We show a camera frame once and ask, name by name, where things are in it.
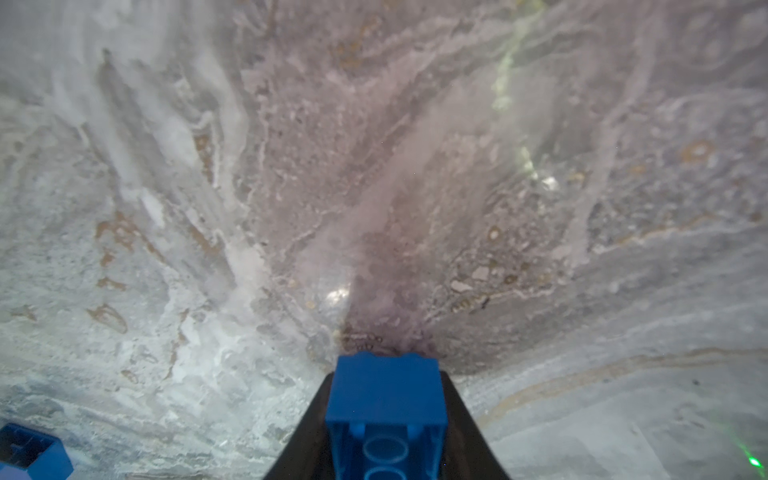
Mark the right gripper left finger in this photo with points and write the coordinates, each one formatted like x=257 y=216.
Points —
x=307 y=454

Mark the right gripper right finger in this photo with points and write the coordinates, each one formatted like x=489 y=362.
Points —
x=466 y=454

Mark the blue lego brick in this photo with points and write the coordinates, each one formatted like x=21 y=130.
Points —
x=28 y=454
x=387 y=417

